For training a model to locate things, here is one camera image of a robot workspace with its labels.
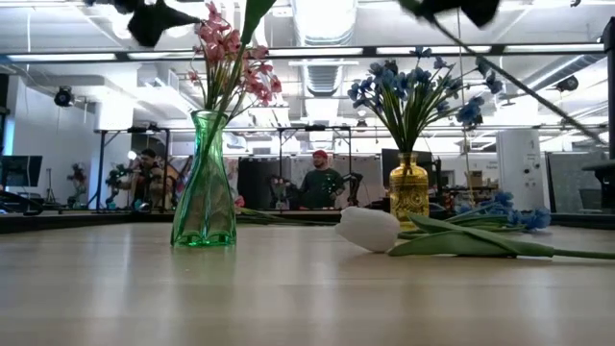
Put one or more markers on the black partition panel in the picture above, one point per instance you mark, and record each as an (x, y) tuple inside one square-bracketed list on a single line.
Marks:
[(259, 182)]

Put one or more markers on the person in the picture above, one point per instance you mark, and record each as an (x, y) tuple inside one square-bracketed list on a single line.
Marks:
[(319, 185), (146, 180)]

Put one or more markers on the grey desk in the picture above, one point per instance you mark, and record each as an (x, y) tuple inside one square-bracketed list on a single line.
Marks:
[(603, 168)]

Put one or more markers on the black frame bar with lights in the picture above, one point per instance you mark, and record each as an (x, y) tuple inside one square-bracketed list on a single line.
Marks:
[(312, 52)]

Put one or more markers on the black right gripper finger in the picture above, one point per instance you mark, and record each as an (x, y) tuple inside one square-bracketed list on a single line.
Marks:
[(423, 7)]

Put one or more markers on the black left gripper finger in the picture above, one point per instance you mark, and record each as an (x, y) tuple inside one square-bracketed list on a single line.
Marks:
[(154, 21)]

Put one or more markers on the dark computer monitor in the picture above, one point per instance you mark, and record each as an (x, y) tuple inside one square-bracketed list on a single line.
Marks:
[(21, 170)]

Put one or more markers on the white round column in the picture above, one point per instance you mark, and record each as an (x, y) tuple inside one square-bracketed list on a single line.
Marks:
[(521, 168)]

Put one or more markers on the black table frame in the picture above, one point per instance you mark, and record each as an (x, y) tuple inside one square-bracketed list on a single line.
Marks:
[(96, 222)]

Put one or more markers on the silver air duct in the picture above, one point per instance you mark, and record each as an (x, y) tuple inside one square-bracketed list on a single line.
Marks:
[(324, 24)]

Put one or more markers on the yellow glass vase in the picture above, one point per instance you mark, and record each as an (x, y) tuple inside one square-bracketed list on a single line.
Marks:
[(408, 192)]

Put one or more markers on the green glass vase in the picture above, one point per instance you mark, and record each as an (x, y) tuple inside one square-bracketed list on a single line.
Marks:
[(204, 216)]

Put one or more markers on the pink artificial flowers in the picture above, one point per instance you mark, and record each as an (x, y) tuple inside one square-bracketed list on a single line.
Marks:
[(254, 14)]

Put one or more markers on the grey partition panel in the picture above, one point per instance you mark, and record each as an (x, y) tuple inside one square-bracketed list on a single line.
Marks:
[(567, 178)]

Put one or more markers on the black frame post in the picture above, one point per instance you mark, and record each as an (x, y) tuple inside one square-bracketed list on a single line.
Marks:
[(610, 96)]

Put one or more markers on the black monitor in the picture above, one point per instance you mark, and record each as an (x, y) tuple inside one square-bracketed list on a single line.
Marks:
[(425, 163)]

